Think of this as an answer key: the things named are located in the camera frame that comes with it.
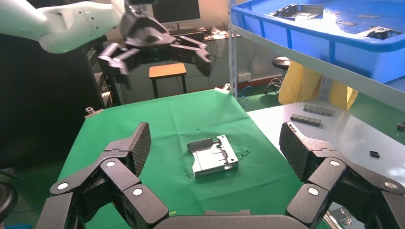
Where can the black round stool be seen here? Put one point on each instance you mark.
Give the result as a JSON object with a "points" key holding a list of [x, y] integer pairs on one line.
{"points": [[281, 62]]}

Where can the white metal shelf rack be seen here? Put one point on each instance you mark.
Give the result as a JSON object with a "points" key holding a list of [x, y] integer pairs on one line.
{"points": [[348, 136]]}

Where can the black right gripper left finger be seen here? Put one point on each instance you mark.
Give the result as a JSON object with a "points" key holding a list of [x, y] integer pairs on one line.
{"points": [[120, 177]]}

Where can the grey metal bracket part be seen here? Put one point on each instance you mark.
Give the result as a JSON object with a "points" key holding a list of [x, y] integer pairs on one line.
{"points": [[379, 31]]}

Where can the metal table clamp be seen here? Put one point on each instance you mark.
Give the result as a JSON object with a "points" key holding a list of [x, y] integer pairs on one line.
{"points": [[90, 110], [226, 87]]}

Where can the dark metal frame part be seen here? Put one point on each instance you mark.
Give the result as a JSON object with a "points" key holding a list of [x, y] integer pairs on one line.
{"points": [[284, 13]]}

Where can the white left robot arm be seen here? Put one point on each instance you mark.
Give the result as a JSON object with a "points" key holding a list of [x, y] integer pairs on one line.
{"points": [[63, 25]]}

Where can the wooden top stool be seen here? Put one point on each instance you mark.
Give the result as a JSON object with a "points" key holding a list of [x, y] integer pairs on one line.
{"points": [[167, 70]]}

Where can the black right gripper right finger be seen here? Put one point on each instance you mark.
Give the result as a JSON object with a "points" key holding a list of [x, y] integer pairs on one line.
{"points": [[326, 177]]}

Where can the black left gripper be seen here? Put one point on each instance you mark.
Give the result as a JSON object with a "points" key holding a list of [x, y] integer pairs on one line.
{"points": [[142, 30]]}

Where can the grey ridged metal bar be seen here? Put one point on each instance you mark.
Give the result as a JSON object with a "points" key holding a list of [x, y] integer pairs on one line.
{"points": [[306, 120], [319, 110]]}

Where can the black computer monitor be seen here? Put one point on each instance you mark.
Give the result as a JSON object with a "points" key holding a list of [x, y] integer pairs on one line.
{"points": [[177, 11]]}

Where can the yellow plastic cover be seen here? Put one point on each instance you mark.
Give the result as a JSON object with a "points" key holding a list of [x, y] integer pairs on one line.
{"points": [[300, 85]]}

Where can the small flat metal part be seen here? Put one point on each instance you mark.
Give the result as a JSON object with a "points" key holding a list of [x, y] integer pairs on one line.
{"points": [[347, 23], [368, 16]]}

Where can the blue floor object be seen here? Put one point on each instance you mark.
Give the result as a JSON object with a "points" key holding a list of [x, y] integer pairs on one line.
{"points": [[19, 226]]}

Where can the green table cloth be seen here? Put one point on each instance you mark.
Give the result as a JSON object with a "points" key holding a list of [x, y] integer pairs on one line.
{"points": [[164, 126]]}

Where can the black equipment cabinet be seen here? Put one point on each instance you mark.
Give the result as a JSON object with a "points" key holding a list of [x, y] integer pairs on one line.
{"points": [[47, 94]]}

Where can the white wall socket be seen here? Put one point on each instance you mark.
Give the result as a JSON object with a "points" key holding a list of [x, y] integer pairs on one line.
{"points": [[244, 77]]}

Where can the small black clip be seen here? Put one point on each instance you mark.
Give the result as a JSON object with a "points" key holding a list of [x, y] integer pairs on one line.
{"points": [[375, 154], [401, 126]]}

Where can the blue plastic bin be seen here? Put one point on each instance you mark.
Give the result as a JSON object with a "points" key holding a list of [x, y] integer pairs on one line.
{"points": [[364, 63]]}

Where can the silver sheet metal bracket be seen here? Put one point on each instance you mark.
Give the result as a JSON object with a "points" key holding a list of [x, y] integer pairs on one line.
{"points": [[210, 158]]}

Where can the silver metal bracket piece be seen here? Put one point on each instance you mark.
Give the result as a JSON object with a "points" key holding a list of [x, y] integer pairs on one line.
{"points": [[343, 219]]}

